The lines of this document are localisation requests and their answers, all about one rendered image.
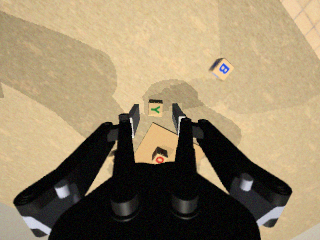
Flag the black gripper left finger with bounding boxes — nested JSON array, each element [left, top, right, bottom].
[[13, 104, 140, 238]]

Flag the tan square mat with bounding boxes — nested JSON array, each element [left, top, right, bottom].
[[134, 123, 204, 164]]

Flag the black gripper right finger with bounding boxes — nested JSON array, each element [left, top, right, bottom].
[[170, 103, 292, 228]]

